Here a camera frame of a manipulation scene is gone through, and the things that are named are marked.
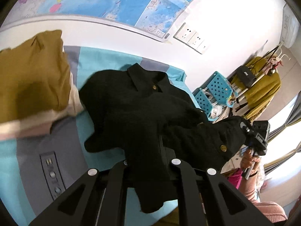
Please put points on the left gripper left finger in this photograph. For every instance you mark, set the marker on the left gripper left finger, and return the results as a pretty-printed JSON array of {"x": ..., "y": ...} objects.
[{"x": 96, "y": 198}]

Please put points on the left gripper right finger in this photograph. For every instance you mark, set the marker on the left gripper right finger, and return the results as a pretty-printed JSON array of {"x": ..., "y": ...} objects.
[{"x": 207, "y": 198}]

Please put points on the black coat with gold buttons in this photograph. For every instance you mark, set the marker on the black coat with gold buttons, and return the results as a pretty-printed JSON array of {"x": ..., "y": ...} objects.
[{"x": 140, "y": 112}]

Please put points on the person's right hand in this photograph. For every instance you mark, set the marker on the person's right hand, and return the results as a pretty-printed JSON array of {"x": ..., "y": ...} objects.
[{"x": 248, "y": 160}]

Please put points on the grey window curtain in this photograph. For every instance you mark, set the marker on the grey window curtain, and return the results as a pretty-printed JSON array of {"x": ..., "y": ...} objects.
[{"x": 284, "y": 137}]

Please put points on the yellow coat on rack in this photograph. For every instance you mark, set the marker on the yellow coat on rack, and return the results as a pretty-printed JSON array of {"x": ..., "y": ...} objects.
[{"x": 257, "y": 98}]

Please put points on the teal perforated plastic rack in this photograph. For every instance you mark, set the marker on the teal perforated plastic rack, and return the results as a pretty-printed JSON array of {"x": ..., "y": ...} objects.
[{"x": 214, "y": 95}]

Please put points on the black hanging bag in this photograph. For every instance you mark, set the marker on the black hanging bag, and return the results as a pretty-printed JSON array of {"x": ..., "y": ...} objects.
[{"x": 245, "y": 76}]

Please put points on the teal patterned bed sheet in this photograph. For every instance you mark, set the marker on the teal patterned bed sheet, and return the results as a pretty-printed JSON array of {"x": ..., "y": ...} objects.
[{"x": 35, "y": 170}]

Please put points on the cream white garment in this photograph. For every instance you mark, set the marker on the cream white garment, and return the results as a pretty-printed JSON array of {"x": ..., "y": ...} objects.
[{"x": 40, "y": 123}]

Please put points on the white air conditioner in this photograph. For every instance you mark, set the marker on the white air conditioner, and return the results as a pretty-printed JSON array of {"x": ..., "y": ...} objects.
[{"x": 290, "y": 27}]

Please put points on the mustard yellow garment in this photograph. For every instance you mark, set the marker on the mustard yellow garment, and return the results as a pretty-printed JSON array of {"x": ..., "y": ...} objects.
[{"x": 35, "y": 77}]

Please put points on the white wall socket panel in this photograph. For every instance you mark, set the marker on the white wall socket panel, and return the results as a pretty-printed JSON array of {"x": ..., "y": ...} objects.
[{"x": 189, "y": 35}]

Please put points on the colourful wall map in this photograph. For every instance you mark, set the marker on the colourful wall map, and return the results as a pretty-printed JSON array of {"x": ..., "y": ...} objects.
[{"x": 151, "y": 16}]

